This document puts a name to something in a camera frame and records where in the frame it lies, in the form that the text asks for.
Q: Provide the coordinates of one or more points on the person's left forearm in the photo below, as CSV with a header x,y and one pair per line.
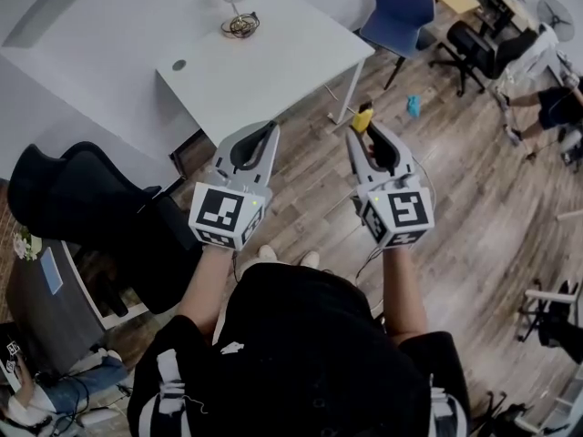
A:
x,y
205,289

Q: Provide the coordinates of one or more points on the person's black striped shirt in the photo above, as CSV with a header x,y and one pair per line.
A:
x,y
296,358

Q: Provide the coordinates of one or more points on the blue plastic chair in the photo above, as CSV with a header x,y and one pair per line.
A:
x,y
401,12

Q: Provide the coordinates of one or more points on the person's white shoe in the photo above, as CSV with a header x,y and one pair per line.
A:
x,y
311,259
267,253

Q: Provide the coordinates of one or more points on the person's right forearm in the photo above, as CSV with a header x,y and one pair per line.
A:
x,y
403,294

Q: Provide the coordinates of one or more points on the yellow utility knife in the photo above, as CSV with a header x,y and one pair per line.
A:
x,y
363,120

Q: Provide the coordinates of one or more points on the large black office chair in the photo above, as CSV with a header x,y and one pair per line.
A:
x,y
91,198

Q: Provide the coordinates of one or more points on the white frame chair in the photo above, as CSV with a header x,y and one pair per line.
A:
x,y
551,312

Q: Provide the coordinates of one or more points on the round wooden table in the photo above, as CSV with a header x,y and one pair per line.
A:
x,y
512,0

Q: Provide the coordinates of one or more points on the grey floor fan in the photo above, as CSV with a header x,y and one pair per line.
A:
x,y
555,16

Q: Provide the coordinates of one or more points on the teal cloth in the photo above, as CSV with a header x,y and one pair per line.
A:
x,y
414,106

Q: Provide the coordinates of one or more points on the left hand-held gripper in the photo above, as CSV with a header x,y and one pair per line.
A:
x,y
214,210

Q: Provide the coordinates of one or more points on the dark grey cabinet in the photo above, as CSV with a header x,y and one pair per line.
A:
x,y
50,321

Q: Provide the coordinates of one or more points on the white table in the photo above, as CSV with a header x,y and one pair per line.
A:
x,y
255,71

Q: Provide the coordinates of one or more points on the white flower bunch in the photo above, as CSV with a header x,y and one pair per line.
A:
x,y
25,244

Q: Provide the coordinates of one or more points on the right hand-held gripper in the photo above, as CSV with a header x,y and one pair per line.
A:
x,y
405,212

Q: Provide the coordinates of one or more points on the black mesh office chair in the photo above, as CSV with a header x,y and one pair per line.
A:
x,y
478,50

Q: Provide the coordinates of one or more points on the blue notebook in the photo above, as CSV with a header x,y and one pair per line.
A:
x,y
51,271

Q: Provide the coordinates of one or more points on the black metal stand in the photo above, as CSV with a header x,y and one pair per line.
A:
x,y
501,414

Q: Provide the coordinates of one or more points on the person's left white shoe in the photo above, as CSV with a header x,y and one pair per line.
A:
x,y
267,253

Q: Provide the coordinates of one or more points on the person's right white shoe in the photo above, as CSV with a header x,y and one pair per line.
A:
x,y
311,259

